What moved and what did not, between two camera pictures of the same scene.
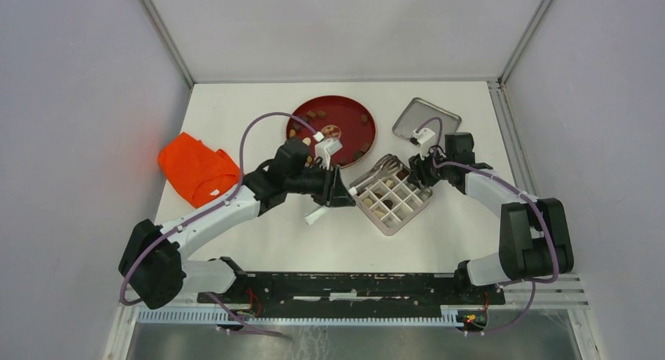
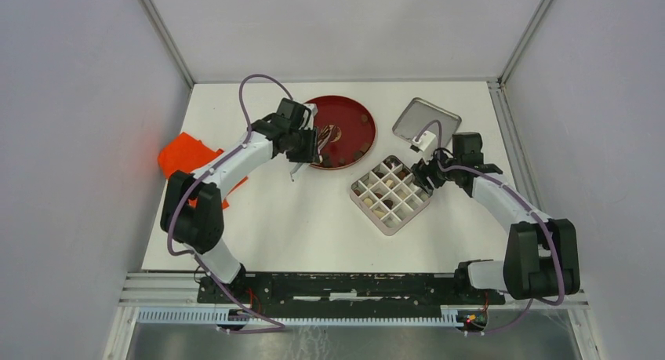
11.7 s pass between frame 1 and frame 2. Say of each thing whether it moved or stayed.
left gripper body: moved
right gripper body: stayed
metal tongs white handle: moved
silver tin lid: stayed
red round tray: stayed
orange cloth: stayed
